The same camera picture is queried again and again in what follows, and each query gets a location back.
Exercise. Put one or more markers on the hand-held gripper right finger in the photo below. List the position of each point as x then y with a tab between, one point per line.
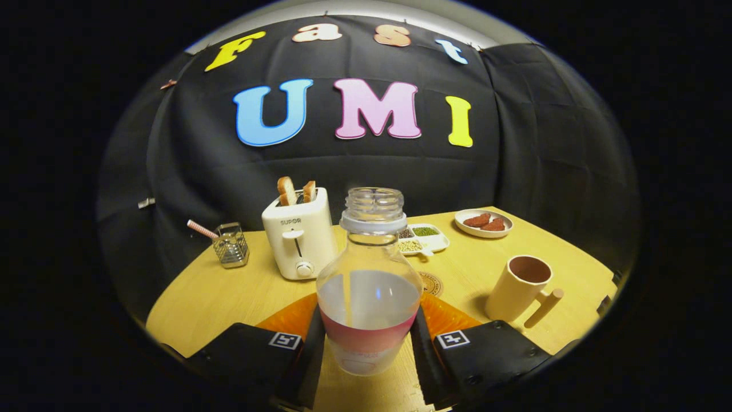
426	360

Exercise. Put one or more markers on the wooden table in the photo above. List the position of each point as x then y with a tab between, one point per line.
217	303

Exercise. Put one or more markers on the silver clip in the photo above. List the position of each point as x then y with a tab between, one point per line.
146	202

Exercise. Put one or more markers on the striped straw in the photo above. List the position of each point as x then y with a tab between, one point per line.
201	229

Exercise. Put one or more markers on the toast slice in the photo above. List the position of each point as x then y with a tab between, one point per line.
309	191
287	191

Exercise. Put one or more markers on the white toaster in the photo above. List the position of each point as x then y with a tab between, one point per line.
300	234

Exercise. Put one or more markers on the white round plate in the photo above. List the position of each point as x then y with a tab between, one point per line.
486	233

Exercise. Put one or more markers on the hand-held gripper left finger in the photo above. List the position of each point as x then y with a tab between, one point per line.
311	355

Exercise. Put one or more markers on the white divided dish with beans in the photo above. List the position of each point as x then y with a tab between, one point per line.
432	241

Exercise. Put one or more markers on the clear juice bottle pink label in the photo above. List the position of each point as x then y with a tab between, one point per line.
369	303

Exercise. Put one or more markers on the round brown coaster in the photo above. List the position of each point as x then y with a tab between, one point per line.
433	283

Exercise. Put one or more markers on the red meat piece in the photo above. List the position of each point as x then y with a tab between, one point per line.
476	220
494	225

